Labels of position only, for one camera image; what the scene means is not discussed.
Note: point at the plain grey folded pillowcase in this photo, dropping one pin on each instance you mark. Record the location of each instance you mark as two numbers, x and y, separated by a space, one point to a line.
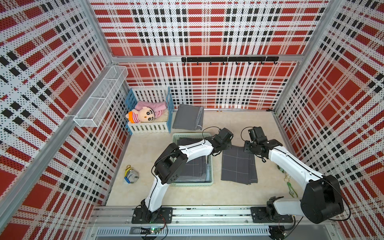
189 118

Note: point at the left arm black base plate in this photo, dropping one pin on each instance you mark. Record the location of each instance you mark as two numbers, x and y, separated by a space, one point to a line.
161 216

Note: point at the white blue slatted crate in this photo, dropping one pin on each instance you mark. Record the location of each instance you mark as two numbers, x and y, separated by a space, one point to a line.
151 95

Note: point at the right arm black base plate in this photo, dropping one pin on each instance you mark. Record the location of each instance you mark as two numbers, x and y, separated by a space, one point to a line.
265 215

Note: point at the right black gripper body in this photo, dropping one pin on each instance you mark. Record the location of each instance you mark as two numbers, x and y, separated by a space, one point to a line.
250 147

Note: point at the green circuit board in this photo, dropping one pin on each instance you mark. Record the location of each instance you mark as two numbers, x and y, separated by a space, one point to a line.
149 231

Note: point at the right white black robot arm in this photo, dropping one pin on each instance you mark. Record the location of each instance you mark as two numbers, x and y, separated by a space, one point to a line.
322 198

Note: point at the black wall hook rail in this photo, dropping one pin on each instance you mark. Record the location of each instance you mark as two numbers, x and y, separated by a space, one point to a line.
210 60

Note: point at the pink plush doll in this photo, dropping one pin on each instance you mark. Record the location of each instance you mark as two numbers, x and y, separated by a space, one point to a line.
145 112

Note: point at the mint green plastic basket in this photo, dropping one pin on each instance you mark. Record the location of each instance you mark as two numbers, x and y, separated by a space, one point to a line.
182 139

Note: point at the small toy with yellow strap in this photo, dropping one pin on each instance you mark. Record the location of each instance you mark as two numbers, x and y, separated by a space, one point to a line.
131 176

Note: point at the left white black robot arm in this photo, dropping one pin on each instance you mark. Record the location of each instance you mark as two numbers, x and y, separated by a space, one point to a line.
168 167

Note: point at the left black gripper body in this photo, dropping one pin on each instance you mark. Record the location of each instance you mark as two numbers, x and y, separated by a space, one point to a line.
226 146

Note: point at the grey checked pillowcase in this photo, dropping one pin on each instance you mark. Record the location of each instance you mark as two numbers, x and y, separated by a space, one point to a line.
239 166
195 171

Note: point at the white wire mesh shelf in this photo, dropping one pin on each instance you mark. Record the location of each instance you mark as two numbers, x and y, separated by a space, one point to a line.
93 111

